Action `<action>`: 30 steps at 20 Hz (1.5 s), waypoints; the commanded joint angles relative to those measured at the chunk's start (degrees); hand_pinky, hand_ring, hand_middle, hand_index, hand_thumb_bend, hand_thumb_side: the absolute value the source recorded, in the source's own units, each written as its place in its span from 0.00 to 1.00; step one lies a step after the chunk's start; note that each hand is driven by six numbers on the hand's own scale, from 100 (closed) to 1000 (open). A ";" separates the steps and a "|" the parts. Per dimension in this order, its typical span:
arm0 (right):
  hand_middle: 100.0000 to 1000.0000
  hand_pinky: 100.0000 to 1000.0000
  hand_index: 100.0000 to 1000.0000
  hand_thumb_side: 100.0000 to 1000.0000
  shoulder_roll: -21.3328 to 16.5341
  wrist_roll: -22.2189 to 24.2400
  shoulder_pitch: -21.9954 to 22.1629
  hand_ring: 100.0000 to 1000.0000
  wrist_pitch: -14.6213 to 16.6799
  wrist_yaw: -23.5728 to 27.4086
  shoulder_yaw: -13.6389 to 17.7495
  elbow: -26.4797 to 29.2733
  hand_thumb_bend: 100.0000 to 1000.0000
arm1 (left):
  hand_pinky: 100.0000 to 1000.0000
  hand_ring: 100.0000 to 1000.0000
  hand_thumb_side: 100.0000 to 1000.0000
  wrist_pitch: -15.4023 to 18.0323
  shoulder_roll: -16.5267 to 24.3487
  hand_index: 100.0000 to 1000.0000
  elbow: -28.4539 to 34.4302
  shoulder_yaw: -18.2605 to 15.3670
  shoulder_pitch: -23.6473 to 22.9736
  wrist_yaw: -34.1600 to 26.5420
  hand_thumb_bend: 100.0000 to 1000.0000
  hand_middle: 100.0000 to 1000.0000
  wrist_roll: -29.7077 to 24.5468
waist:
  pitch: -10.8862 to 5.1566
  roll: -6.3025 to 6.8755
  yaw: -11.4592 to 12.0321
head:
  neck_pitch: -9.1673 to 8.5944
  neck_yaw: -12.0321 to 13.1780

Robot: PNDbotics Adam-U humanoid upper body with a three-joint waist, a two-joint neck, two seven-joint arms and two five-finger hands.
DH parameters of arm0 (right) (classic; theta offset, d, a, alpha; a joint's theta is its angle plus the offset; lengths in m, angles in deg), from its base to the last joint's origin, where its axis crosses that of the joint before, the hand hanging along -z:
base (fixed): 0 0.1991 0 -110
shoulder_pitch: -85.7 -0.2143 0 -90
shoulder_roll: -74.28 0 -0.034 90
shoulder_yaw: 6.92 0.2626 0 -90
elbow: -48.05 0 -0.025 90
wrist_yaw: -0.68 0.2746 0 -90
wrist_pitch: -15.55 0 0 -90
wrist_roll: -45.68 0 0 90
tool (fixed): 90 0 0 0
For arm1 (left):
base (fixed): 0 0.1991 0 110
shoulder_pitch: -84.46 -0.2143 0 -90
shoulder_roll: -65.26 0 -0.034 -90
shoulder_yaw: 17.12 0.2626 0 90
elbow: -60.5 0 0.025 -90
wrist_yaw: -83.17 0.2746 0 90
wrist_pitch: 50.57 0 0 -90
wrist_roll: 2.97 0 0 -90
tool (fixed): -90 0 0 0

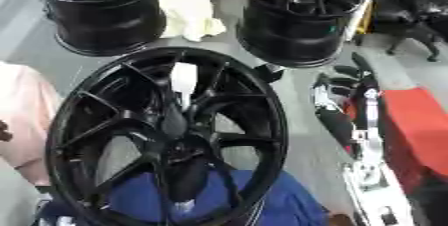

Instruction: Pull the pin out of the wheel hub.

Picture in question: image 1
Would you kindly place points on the white pin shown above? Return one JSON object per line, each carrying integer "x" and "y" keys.
{"x": 184, "y": 80}

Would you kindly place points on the small black object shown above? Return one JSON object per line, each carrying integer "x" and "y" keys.
{"x": 269, "y": 72}

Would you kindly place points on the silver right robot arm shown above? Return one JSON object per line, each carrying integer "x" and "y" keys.
{"x": 376, "y": 183}

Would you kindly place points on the black wheel rim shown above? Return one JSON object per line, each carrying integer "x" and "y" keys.
{"x": 111, "y": 20}
{"x": 291, "y": 33}

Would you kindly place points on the white board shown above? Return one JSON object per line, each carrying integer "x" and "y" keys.
{"x": 366, "y": 0}

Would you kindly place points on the person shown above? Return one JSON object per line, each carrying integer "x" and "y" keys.
{"x": 26, "y": 120}

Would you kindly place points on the black chair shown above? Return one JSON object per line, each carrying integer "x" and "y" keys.
{"x": 414, "y": 20}

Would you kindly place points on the red box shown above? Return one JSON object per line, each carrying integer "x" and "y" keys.
{"x": 417, "y": 130}

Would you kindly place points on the white cloth bag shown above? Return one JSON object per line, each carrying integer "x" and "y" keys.
{"x": 189, "y": 16}

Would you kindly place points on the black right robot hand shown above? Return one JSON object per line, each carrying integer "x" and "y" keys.
{"x": 337, "y": 126}

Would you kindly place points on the large black spoked wheel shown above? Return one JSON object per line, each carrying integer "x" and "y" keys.
{"x": 87, "y": 116}

